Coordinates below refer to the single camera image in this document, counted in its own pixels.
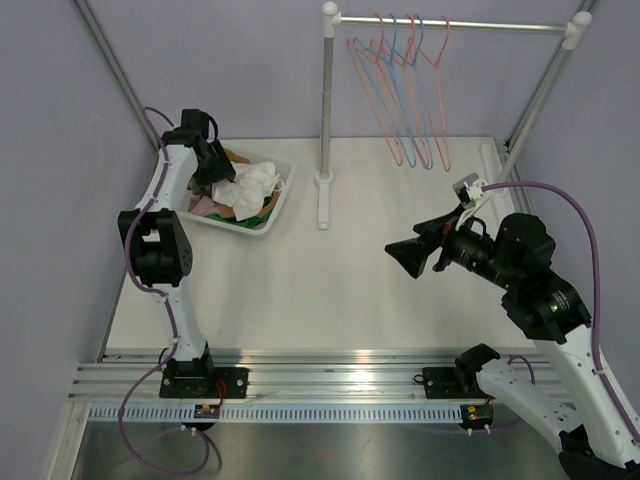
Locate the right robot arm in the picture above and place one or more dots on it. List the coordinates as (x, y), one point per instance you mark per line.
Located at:
(588, 434)

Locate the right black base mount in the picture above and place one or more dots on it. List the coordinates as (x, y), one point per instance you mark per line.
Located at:
(439, 383)

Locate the green tank top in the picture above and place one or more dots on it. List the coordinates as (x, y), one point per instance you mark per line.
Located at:
(227, 217)

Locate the light blue hanger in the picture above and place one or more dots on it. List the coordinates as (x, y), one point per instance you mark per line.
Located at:
(393, 104)
(415, 90)

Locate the pink wire hanger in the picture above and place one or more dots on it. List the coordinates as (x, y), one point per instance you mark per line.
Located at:
(396, 100)

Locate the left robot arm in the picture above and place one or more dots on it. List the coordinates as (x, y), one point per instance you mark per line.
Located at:
(158, 254)

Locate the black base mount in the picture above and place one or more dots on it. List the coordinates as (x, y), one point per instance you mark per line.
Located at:
(222, 382)
(439, 383)

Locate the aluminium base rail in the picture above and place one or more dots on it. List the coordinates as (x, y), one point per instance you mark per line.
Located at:
(282, 376)

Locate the white plastic basket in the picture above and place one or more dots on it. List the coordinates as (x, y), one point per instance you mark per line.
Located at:
(262, 185)

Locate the metal clothes rack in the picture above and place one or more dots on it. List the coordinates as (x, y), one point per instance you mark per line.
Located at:
(570, 34)

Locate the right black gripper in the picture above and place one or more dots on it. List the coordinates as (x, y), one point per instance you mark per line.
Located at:
(412, 253)

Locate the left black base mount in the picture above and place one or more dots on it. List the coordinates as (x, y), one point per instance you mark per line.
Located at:
(222, 382)

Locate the white slotted cable duct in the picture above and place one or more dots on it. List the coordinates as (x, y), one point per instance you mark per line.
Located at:
(281, 413)

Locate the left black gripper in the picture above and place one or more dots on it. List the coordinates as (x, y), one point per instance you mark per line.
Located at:
(222, 169)

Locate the pink hanger with brown top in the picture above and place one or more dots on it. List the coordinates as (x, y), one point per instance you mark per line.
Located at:
(372, 83)

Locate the mauve tank top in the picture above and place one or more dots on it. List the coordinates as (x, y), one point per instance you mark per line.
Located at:
(203, 206)

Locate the brown tank top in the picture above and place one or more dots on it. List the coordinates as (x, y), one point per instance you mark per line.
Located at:
(237, 157)

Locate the white tank top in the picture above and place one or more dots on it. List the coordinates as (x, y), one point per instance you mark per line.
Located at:
(250, 187)

